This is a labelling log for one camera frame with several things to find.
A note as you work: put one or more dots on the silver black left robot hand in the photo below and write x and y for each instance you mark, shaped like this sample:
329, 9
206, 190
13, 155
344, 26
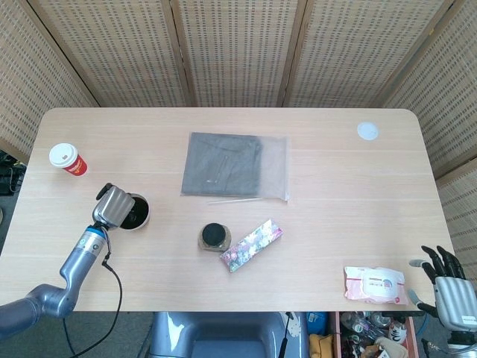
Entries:
113, 207

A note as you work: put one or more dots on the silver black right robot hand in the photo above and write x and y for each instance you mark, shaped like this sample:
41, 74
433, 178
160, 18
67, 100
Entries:
452, 294

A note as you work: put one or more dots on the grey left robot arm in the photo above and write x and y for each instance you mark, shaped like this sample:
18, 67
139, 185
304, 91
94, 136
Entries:
71, 268

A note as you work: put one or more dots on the grey robot base body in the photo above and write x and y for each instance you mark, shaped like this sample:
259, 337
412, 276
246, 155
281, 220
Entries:
223, 335

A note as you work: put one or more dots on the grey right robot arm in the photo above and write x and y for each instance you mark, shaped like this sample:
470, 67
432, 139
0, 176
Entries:
464, 345

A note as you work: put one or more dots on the white bowl with dark liquid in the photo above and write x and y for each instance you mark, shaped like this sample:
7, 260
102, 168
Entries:
139, 214

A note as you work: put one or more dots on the red paper cup white lid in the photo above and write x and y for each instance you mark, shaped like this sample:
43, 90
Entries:
69, 160

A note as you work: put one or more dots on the woven rattan screen panel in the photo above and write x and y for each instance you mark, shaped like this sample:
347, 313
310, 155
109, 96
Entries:
238, 52
443, 104
460, 216
123, 52
26, 74
357, 52

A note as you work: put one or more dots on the pink wet wipes pack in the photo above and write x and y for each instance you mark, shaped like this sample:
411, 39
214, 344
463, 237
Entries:
374, 285

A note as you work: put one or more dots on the orange crate of clutter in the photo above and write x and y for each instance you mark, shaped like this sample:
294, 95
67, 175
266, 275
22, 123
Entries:
372, 335

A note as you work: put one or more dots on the glass jar with black lid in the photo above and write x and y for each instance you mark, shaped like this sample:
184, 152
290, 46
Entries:
216, 235

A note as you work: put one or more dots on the clear zip bag grey cloth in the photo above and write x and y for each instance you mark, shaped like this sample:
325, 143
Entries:
223, 168

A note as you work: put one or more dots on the blue container under table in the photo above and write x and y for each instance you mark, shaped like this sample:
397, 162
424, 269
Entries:
317, 322

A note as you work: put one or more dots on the floral printed carton box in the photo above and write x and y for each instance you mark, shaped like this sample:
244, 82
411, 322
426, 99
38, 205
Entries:
253, 244

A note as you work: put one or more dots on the white round table grommet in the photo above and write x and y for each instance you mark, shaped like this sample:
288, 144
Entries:
368, 131

